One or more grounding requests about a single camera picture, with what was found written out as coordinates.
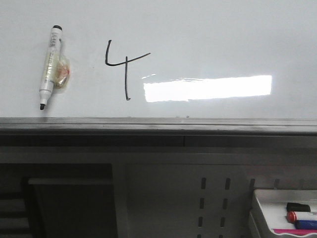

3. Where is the red capped whiteboard marker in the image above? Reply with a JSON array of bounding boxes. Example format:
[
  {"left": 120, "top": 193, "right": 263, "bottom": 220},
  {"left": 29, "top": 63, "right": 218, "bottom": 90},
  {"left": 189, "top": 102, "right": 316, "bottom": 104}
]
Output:
[{"left": 286, "top": 211, "right": 317, "bottom": 223}]

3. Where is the blue capped whiteboard marker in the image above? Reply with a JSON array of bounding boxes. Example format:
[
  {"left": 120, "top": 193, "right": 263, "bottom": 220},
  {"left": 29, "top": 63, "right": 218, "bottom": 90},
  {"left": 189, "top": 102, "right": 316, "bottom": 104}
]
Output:
[{"left": 294, "top": 220, "right": 317, "bottom": 230}]

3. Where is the grey perforated metal panel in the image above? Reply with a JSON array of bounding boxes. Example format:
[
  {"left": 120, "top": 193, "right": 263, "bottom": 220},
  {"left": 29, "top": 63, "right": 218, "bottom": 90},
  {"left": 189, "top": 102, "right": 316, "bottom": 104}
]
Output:
[{"left": 112, "top": 148, "right": 317, "bottom": 238}]

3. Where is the white plastic marker tray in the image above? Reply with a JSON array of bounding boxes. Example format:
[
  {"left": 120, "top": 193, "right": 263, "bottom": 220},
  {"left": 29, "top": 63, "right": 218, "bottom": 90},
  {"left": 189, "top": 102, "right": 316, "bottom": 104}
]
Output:
[{"left": 248, "top": 189, "right": 317, "bottom": 238}]

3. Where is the white whiteboard with aluminium frame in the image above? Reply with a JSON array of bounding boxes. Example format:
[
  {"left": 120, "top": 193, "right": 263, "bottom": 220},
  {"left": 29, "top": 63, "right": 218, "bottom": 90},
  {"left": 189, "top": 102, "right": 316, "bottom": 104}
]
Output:
[{"left": 0, "top": 0, "right": 317, "bottom": 134}]

